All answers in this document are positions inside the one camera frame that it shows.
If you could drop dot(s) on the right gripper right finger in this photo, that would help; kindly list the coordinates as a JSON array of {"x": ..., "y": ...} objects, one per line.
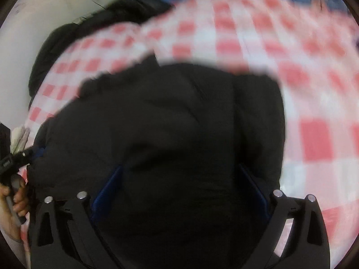
[{"x": 283, "y": 232}]

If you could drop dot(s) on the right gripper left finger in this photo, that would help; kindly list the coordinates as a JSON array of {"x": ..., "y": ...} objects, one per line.
[{"x": 63, "y": 230}]

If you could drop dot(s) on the black puffer jacket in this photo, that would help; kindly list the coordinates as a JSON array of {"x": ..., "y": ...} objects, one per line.
[{"x": 179, "y": 161}]

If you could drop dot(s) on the person's left hand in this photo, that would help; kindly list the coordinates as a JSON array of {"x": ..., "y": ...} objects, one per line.
[{"x": 20, "y": 207}]

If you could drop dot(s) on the cream quilted jacket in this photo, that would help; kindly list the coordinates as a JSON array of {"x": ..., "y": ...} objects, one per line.
[{"x": 18, "y": 139}]

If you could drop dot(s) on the red white checkered bed cover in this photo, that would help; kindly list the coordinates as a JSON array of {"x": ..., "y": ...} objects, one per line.
[{"x": 311, "y": 52}]

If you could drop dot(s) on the black coat by wall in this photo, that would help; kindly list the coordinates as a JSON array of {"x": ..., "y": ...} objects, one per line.
[{"x": 136, "y": 11}]

